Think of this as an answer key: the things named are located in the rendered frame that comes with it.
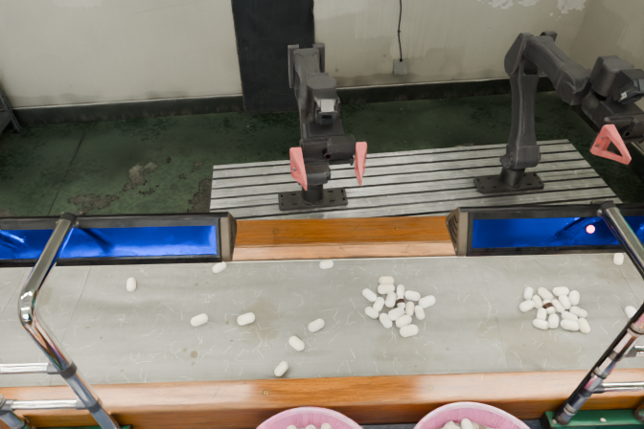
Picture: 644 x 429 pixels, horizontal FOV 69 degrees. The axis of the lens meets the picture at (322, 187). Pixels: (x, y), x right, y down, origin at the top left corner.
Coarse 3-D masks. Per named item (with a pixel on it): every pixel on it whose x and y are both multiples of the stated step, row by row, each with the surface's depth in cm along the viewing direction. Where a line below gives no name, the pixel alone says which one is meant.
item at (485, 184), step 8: (480, 176) 144; (488, 176) 144; (496, 176) 144; (504, 176) 139; (512, 176) 137; (520, 176) 137; (528, 176) 144; (536, 176) 144; (480, 184) 141; (488, 184) 141; (496, 184) 141; (504, 184) 140; (512, 184) 139; (520, 184) 140; (528, 184) 141; (536, 184) 141; (480, 192) 140; (488, 192) 139
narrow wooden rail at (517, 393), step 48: (96, 384) 87; (144, 384) 86; (192, 384) 86; (240, 384) 86; (288, 384) 86; (336, 384) 86; (384, 384) 86; (432, 384) 86; (480, 384) 86; (528, 384) 86; (576, 384) 86
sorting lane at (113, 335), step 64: (512, 256) 112; (576, 256) 112; (0, 320) 99; (64, 320) 99; (128, 320) 99; (256, 320) 99; (448, 320) 99; (512, 320) 99; (0, 384) 89; (64, 384) 89
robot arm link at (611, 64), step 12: (600, 60) 96; (612, 60) 95; (624, 60) 95; (600, 72) 95; (612, 72) 92; (564, 84) 105; (588, 84) 101; (600, 84) 95; (612, 84) 94; (564, 96) 105; (576, 96) 102
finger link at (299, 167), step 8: (296, 152) 83; (296, 160) 83; (304, 160) 88; (312, 160) 88; (320, 160) 88; (296, 168) 86; (304, 168) 82; (312, 168) 88; (320, 168) 88; (328, 168) 88; (296, 176) 86; (304, 176) 81; (304, 184) 81
